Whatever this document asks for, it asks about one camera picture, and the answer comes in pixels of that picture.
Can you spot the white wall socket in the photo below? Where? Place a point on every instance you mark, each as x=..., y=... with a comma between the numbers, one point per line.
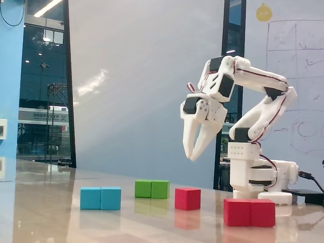
x=3, y=129

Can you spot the large plain white panel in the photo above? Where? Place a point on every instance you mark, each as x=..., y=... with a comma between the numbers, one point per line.
x=146, y=88

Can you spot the flat black box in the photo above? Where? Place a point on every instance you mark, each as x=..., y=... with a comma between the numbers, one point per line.
x=303, y=193

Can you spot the long red block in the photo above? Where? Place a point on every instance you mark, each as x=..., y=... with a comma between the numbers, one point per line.
x=249, y=212

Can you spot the yellow round sticker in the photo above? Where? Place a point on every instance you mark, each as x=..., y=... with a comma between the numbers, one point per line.
x=264, y=12

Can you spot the long green block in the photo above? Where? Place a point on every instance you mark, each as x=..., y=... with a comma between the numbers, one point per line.
x=152, y=189

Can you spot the small red cube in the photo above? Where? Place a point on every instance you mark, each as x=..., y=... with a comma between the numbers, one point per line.
x=187, y=200

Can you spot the whiteboard with marker drawings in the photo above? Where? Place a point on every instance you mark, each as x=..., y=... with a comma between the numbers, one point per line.
x=303, y=38

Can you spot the ceiling light strip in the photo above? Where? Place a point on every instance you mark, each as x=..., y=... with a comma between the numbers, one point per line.
x=48, y=8

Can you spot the white sign band with lettering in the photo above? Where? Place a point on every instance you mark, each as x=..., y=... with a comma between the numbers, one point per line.
x=43, y=116

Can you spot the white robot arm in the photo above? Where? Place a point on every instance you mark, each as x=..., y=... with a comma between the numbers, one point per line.
x=240, y=172

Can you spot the metal lattice tower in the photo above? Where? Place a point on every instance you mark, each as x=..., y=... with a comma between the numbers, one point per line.
x=50, y=121

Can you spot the slim black window post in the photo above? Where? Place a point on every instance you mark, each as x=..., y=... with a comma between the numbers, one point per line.
x=68, y=76

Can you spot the long blue block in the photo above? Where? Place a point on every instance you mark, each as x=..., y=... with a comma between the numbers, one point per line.
x=101, y=198

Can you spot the white gripper, black motor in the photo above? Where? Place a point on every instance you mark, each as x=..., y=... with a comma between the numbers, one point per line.
x=202, y=112

